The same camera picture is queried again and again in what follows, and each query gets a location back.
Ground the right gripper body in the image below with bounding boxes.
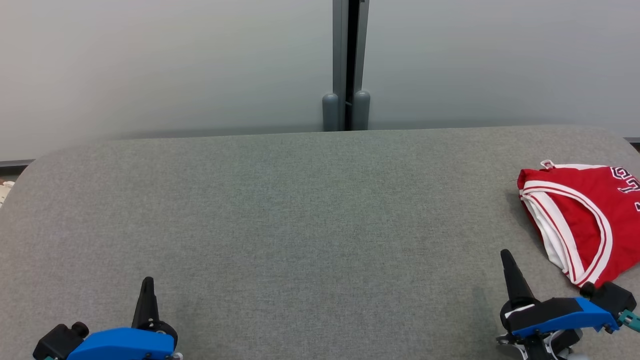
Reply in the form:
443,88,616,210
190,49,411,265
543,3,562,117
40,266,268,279
500,297,581,331

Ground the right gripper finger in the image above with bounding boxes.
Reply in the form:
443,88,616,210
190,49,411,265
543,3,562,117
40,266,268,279
500,249,538,306

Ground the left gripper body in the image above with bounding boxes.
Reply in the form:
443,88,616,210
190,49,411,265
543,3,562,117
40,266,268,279
131,320,179,346

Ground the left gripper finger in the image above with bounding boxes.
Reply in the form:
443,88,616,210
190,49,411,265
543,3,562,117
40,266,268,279
131,276,161,331

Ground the red white basketball jersey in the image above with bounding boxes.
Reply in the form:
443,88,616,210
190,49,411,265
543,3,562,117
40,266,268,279
516,165,640,288

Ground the grey cylinder bumper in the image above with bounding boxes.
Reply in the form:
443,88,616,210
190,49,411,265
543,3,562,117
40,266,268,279
322,92,341,132
352,90,371,131

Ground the right blue camera mount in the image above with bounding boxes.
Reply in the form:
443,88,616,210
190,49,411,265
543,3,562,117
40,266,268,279
511,297,620,339

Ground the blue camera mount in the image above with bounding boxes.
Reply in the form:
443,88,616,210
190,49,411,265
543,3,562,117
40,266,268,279
66,327,176,360
511,297,620,339

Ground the left blue camera mount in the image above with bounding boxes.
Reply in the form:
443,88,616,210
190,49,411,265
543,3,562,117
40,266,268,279
66,327,176,360

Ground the right teal cable connector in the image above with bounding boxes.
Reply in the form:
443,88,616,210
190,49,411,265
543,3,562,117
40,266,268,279
617,309,640,333

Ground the grey partition post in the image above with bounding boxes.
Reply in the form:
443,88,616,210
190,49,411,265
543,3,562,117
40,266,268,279
332,0,371,131

